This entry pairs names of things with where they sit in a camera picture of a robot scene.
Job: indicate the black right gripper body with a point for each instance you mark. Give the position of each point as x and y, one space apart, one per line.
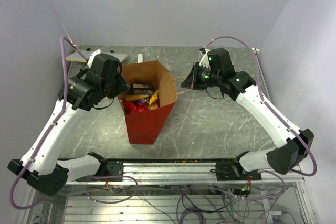
204 77

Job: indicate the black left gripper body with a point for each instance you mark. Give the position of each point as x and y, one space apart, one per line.
115 87

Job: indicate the red brown paper bag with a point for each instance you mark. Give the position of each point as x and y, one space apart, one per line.
144 127

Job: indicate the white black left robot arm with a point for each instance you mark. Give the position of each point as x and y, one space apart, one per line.
41 167

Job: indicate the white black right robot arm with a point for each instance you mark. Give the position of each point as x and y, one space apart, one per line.
291 144

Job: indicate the black white snack packet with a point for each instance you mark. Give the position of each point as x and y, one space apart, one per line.
142 89

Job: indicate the red snack packet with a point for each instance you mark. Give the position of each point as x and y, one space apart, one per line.
132 108

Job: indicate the purple snack packet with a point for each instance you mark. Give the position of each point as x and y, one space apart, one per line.
143 101

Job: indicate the white marker pen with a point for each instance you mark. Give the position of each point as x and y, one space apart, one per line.
140 58

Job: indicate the white board yellow edge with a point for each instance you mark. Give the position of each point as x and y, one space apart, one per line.
76 57

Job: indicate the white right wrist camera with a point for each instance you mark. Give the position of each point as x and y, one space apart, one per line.
204 62

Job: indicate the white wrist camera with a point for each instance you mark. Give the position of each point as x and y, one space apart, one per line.
204 62
92 56

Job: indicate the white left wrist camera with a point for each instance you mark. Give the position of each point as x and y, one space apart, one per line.
92 56

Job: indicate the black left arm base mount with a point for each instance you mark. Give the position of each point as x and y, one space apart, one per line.
111 171

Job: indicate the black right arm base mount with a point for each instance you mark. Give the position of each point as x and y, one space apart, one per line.
229 170

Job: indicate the aluminium frame rail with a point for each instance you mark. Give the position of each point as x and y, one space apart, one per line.
169 172

